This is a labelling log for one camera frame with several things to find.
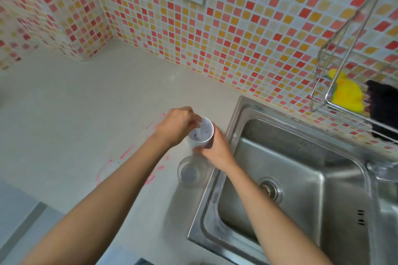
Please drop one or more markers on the yellow sponge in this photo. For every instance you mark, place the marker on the yellow sponge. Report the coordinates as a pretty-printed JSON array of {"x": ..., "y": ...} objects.
[{"x": 346, "y": 91}]

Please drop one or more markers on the clear glass cup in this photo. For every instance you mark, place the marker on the clear glass cup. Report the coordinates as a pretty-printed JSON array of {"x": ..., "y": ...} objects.
[{"x": 192, "y": 171}]

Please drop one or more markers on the person's left hand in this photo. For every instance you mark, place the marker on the person's left hand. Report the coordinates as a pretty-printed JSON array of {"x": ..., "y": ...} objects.
[{"x": 175, "y": 126}]

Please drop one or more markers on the black scrubbing cloth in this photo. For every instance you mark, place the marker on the black scrubbing cloth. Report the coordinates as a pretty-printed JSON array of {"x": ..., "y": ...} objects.
[{"x": 384, "y": 108}]

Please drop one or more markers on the person's left fingers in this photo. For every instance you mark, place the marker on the person's left fingers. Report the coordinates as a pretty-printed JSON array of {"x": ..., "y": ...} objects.
[{"x": 192, "y": 117}]

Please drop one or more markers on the sink drain strainer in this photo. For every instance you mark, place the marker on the sink drain strainer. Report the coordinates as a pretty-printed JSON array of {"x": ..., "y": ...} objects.
[{"x": 270, "y": 189}]

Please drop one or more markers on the person's right forearm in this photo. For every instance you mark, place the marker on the person's right forearm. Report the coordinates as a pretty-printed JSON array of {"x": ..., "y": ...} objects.
[{"x": 270, "y": 218}]

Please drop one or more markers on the chrome faucet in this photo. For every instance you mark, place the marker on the chrome faucet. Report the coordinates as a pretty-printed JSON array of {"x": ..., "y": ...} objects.
[{"x": 377, "y": 181}]

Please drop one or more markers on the person's right hand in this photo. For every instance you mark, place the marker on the person's right hand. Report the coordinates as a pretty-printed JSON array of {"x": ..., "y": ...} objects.
[{"x": 217, "y": 150}]

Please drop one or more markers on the white paper cup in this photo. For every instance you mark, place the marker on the white paper cup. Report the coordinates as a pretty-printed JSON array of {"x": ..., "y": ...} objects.
[{"x": 201, "y": 134}]

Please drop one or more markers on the person's right thumb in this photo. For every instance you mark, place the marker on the person's right thumb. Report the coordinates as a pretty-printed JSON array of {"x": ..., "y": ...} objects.
[{"x": 202, "y": 150}]

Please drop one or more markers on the stainless steel sink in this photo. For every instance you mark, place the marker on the stainless steel sink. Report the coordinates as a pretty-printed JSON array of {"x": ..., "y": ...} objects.
[{"x": 292, "y": 187}]

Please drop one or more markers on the person's left forearm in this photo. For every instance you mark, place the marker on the person's left forearm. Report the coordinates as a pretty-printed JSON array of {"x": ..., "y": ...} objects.
[{"x": 93, "y": 205}]

